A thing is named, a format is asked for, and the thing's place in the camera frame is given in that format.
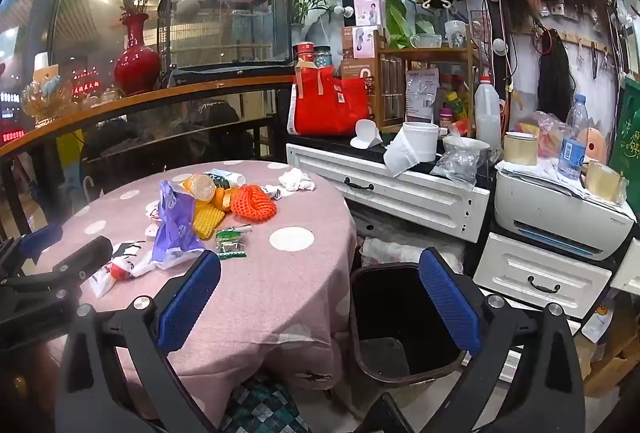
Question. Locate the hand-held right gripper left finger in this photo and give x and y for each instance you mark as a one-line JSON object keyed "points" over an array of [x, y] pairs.
{"points": [[190, 298]]}

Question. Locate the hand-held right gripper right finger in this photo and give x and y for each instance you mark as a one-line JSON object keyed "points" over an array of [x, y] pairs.
{"points": [[450, 298]]}

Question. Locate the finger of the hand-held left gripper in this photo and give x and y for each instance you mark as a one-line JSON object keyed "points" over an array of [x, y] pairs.
{"points": [[40, 238], [85, 258]]}

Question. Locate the dark brown waste bin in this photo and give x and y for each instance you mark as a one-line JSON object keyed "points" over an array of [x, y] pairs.
{"points": [[395, 313]]}

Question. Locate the purple plastic bag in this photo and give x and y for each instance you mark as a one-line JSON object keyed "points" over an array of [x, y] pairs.
{"points": [[175, 223]]}

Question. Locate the yellow wrapper piece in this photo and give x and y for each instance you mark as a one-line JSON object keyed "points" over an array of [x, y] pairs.
{"points": [[206, 220]]}

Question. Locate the white orange drink bottle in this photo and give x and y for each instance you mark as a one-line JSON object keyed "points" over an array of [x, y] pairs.
{"points": [[200, 187]]}

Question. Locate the white tissue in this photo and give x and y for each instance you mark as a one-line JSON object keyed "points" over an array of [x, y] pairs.
{"points": [[295, 180]]}

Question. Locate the white red snack wrapper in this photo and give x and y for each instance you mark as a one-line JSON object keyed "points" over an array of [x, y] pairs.
{"points": [[117, 272]]}

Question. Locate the green candy wrapper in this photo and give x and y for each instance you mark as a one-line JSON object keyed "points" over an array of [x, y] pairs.
{"points": [[230, 250], [232, 233]]}

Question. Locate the plastic wrapped bundle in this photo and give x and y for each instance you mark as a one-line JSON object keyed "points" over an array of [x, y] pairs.
{"points": [[400, 249]]}

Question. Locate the pink polka dot tablecloth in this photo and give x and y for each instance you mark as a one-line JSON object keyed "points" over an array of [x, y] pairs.
{"points": [[280, 293]]}

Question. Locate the white cabinet door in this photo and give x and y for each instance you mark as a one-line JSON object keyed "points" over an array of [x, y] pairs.
{"points": [[390, 185]]}

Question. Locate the white printer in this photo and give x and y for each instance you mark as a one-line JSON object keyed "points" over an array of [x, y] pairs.
{"points": [[550, 213]]}

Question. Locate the clear plastic bag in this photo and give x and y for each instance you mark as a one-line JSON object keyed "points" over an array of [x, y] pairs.
{"points": [[455, 165]]}

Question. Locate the green checkered cloth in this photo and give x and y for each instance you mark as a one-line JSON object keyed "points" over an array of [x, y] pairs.
{"points": [[265, 408]]}

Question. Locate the gold lotus ornament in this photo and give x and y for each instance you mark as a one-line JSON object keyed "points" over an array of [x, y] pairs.
{"points": [[42, 98]]}

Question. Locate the stack of papers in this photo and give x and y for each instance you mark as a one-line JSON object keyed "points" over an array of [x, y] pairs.
{"points": [[540, 175]]}

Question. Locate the white paper roll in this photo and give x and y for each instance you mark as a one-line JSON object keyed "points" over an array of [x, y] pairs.
{"points": [[415, 143]]}

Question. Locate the beige tape roll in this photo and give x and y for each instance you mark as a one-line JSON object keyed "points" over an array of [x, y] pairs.
{"points": [[520, 149], [602, 183]]}

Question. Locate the white paper cup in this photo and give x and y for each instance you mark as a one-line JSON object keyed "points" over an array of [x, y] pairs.
{"points": [[365, 135]]}

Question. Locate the white plastic jug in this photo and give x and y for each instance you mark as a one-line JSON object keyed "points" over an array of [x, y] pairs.
{"points": [[487, 118]]}

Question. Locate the clear water bottle blue label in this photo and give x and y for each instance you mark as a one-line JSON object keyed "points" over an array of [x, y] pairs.
{"points": [[572, 148]]}

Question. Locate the colourful plastic bag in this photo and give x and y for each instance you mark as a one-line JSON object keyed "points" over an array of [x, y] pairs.
{"points": [[545, 128]]}

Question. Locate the red vase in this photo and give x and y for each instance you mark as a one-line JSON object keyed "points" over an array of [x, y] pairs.
{"points": [[136, 63]]}

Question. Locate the wooden shelf rack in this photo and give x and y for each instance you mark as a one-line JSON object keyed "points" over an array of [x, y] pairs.
{"points": [[390, 83]]}

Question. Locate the red bag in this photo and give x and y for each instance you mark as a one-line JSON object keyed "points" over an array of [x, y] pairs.
{"points": [[325, 108]]}

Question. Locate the green paper bag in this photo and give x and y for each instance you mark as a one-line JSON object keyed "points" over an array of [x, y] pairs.
{"points": [[627, 143]]}

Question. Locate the brown printed carton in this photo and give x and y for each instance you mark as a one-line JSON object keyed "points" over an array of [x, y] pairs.
{"points": [[360, 78]]}

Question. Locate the black hanging wig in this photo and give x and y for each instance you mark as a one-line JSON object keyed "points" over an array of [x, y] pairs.
{"points": [[552, 63]]}

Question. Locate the white mug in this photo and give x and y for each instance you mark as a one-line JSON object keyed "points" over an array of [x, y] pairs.
{"points": [[455, 34]]}

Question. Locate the red lid canister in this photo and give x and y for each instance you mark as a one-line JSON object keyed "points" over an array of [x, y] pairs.
{"points": [[305, 53]]}

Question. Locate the teal glass jar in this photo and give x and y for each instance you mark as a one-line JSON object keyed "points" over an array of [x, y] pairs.
{"points": [[323, 57]]}

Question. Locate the glass display case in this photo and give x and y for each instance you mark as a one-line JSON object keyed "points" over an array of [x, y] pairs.
{"points": [[225, 23]]}

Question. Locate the pink product box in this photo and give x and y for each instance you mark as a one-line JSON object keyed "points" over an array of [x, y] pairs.
{"points": [[370, 13]]}

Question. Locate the curved wooden counter rail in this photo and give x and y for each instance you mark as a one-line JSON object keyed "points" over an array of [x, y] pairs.
{"points": [[150, 100]]}

